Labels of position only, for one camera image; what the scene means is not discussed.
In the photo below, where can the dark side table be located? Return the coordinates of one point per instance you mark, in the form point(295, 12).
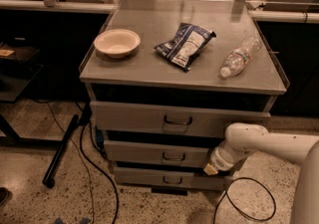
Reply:
point(18, 67)

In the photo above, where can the grey drawer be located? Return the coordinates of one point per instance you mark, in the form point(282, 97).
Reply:
point(185, 180)
point(157, 154)
point(168, 119)

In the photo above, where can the blue chip bag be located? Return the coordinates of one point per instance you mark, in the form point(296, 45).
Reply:
point(185, 46)

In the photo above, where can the black table leg bar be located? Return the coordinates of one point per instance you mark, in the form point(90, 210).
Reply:
point(49, 177)

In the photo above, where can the grey bottom drawer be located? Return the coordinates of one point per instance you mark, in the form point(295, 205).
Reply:
point(185, 180)

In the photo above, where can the metal railing bar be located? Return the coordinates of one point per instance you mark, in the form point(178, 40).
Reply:
point(71, 7)

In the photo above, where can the grey top drawer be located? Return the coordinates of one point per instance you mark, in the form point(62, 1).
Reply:
point(168, 119)

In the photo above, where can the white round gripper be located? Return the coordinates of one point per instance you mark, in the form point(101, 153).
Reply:
point(219, 161)

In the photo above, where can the grey drawer cabinet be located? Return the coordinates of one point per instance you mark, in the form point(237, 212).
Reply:
point(166, 78)

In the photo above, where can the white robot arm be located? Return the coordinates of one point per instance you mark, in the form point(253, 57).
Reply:
point(242, 139)

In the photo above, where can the clear plastic water bottle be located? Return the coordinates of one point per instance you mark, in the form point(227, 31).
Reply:
point(239, 58)

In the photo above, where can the white bowl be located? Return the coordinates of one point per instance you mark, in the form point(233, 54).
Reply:
point(117, 43)

